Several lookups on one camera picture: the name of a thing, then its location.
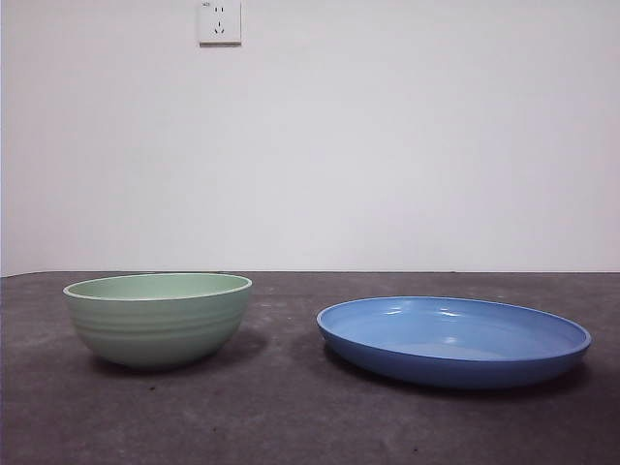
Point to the green ribbed bowl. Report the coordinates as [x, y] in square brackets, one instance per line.
[155, 334]

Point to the blue round plate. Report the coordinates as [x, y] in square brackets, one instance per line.
[450, 368]

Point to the white wall socket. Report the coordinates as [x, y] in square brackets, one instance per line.
[220, 24]

